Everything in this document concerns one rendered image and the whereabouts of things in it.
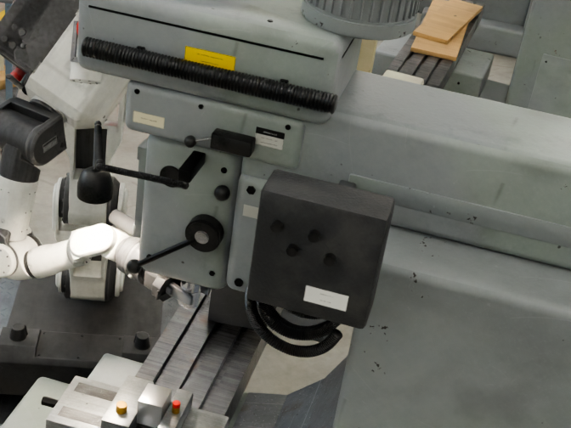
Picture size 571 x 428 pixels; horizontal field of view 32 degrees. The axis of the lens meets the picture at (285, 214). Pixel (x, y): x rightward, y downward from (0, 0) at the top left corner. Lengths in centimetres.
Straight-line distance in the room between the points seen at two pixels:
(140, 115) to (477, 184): 61
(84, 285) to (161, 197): 116
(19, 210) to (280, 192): 94
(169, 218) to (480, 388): 66
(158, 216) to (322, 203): 51
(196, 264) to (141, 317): 119
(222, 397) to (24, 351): 82
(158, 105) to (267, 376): 219
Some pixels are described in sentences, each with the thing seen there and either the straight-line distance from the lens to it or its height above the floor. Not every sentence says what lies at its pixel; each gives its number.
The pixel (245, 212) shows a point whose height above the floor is 153.
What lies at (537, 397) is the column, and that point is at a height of 137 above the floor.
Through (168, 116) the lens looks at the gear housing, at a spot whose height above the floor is 168.
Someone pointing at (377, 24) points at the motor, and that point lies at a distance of 170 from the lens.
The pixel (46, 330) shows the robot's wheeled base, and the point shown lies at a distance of 309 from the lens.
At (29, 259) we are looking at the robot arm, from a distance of 234.
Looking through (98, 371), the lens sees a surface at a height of 86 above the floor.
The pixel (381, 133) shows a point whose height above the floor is 174.
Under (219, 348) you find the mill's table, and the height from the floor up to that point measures 94.
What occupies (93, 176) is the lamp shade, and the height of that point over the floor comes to 148.
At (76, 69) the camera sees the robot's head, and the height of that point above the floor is 160.
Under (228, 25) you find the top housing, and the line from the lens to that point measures 172.
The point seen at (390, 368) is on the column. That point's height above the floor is 135.
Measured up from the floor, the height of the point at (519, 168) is 173.
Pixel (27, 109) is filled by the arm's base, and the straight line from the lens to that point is 234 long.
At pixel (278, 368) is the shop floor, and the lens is 392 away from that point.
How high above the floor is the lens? 247
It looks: 30 degrees down
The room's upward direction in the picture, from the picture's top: 9 degrees clockwise
